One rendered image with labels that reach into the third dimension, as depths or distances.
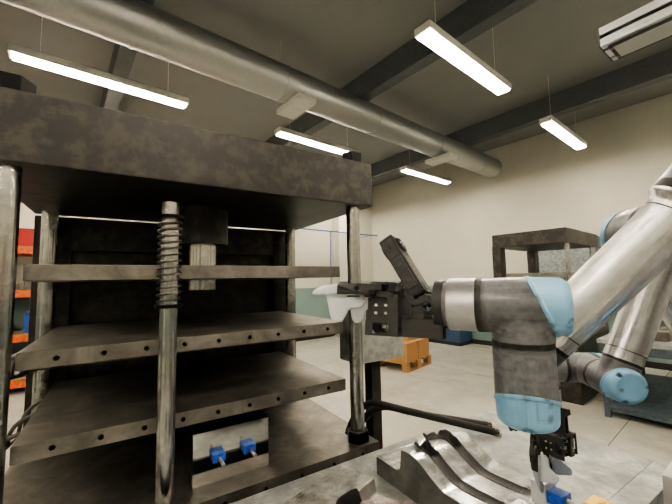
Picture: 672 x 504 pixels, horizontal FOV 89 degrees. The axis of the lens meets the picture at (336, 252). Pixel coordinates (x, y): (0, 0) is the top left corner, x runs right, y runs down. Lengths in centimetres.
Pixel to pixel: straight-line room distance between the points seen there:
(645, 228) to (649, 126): 714
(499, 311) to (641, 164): 718
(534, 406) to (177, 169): 113
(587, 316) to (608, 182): 706
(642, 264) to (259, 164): 112
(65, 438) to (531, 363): 124
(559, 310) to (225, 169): 109
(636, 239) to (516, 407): 29
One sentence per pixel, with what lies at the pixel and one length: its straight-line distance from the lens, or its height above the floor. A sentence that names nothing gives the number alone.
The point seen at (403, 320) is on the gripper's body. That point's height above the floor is 141.
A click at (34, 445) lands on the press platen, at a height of 103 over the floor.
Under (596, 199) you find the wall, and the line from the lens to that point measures 764.
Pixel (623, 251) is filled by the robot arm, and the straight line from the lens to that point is 63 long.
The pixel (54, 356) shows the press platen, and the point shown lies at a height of 127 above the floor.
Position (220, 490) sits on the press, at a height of 78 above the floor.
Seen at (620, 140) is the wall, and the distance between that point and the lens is 778.
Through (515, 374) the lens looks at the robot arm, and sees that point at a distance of 50.
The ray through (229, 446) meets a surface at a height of 89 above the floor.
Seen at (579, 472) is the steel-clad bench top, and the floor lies 80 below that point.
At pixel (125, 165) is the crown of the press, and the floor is 184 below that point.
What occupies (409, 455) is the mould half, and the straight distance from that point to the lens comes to 125.
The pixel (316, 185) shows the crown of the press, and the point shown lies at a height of 186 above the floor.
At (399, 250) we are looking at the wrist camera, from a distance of 55.
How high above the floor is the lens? 147
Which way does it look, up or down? 5 degrees up
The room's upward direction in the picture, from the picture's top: 1 degrees counter-clockwise
